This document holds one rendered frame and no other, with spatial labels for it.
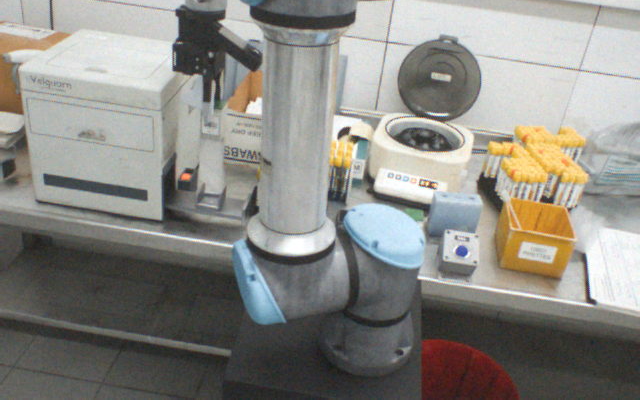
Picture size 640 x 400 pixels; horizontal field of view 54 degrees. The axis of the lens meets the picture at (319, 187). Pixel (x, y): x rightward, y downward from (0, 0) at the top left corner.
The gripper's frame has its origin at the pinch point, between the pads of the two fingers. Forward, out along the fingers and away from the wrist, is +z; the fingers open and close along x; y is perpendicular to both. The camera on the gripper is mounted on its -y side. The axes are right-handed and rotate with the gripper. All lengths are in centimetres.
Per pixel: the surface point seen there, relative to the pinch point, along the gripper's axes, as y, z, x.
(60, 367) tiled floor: 57, 112, -28
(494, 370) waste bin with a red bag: -73, 70, -19
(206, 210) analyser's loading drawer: 0.2, 20.6, 3.1
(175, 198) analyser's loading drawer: 7.7, 20.6, 0.6
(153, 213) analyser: 10.9, 22.5, 4.8
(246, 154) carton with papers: -1.3, 21.2, -25.0
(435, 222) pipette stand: -47, 20, -7
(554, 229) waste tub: -74, 21, -13
